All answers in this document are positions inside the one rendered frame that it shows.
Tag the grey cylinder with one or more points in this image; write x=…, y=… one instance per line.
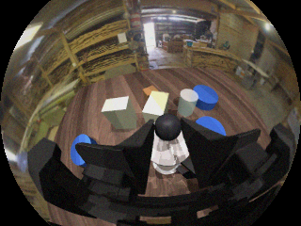
x=187, y=102

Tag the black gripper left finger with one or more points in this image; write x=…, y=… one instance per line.
x=133, y=155

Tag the glass coffee plunger press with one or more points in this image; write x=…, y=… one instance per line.
x=169, y=150

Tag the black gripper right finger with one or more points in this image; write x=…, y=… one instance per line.
x=210, y=151

